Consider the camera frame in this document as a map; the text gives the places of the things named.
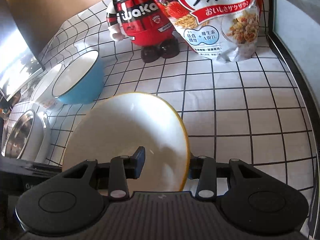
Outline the white checkered tablecloth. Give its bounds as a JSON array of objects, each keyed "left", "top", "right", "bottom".
[{"left": 4, "top": 0, "right": 318, "bottom": 235}]

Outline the stainless steel bowl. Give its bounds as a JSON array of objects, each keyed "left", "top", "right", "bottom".
[{"left": 4, "top": 109, "right": 35, "bottom": 159}]

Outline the red Calbee cereal bag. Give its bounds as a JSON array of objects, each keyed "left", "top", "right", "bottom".
[{"left": 155, "top": 0, "right": 263, "bottom": 63}]

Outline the white glass PC case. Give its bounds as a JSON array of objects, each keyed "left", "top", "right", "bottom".
[{"left": 266, "top": 0, "right": 320, "bottom": 240}]

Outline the red panda robot figurine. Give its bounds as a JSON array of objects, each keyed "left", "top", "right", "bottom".
[{"left": 106, "top": 0, "right": 180, "bottom": 63}]

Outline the yellow rimmed white bowl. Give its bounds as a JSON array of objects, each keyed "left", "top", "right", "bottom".
[{"left": 62, "top": 92, "right": 190, "bottom": 193}]

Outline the white printed paper bowl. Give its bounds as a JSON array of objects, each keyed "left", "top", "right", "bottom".
[{"left": 30, "top": 63, "right": 63, "bottom": 112}]

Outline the blue enamel bowl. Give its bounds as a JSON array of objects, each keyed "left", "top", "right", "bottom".
[{"left": 52, "top": 50, "right": 104, "bottom": 105}]

